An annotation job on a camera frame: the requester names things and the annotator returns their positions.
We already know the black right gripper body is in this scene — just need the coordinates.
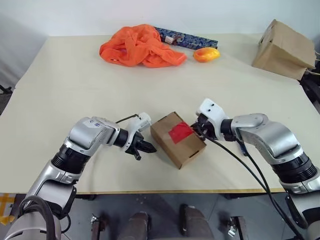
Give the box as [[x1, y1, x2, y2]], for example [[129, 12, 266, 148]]
[[195, 113, 218, 141]]

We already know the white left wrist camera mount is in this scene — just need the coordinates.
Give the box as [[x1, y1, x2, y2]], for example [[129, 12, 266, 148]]
[[126, 112, 153, 143]]

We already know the black stand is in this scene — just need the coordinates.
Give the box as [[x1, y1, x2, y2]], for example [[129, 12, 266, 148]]
[[0, 83, 13, 95]]

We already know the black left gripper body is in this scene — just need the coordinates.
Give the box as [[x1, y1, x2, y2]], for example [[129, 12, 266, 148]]
[[124, 133, 146, 161]]

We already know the brown paper bag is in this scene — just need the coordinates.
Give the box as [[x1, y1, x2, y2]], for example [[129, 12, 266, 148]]
[[251, 19, 317, 81]]

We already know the metal floor clamp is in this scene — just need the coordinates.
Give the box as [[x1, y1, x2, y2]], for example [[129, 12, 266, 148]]
[[227, 216, 248, 240], [90, 213, 108, 240]]

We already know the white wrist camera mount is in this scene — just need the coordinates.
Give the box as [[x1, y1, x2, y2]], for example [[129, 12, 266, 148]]
[[126, 112, 153, 143], [194, 98, 231, 141]]

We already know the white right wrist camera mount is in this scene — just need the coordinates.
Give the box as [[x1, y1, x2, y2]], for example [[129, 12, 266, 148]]
[[194, 98, 231, 141]]

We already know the orange yellow mango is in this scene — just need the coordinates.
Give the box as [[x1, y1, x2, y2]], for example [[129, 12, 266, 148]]
[[193, 47, 221, 63]]

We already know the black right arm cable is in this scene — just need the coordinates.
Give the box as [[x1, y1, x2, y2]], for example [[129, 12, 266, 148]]
[[204, 136, 311, 240]]

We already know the long blue patterned box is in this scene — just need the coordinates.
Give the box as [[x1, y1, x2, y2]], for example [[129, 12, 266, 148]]
[[152, 26, 219, 50]]

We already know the crumpled orange cloth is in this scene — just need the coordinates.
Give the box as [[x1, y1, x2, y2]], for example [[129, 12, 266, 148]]
[[99, 23, 188, 69]]

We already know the cardboard box with red tape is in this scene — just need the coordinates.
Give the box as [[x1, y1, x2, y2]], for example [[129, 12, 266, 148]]
[[150, 111, 208, 170]]

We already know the dark rounded shape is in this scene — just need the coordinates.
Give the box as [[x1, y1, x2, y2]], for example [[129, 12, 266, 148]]
[[127, 211, 152, 240], [179, 204, 215, 240]]

